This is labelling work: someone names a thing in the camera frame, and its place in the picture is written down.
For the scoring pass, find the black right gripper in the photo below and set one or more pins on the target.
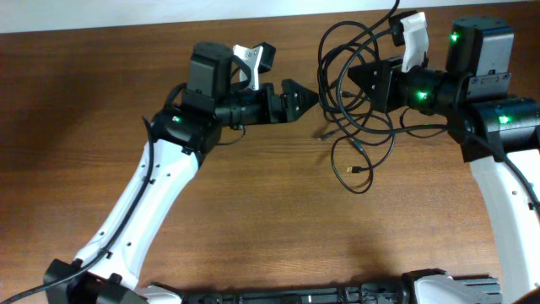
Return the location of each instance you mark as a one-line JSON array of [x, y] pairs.
[[385, 95]]

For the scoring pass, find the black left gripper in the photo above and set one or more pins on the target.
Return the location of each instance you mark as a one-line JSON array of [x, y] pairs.
[[284, 111]]

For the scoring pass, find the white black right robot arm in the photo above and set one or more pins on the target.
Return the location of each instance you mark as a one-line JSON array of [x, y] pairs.
[[499, 138]]

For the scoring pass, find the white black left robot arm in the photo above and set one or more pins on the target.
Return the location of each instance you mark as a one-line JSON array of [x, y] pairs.
[[223, 90]]

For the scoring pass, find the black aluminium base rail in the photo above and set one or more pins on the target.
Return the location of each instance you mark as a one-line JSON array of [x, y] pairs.
[[316, 293]]

